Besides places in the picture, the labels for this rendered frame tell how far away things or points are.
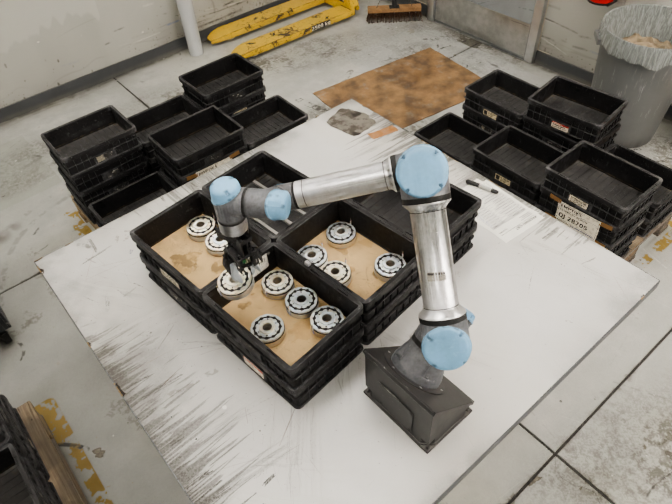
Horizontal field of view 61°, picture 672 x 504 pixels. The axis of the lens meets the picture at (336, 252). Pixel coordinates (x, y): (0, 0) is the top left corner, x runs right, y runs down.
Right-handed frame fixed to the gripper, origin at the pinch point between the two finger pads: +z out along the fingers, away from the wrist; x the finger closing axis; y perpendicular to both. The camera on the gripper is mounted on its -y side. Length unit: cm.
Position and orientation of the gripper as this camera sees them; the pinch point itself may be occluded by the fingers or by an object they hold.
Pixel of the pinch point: (243, 274)
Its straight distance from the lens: 168.8
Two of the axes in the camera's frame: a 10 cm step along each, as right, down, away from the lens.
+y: 6.5, 5.3, -5.5
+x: 7.6, -5.0, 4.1
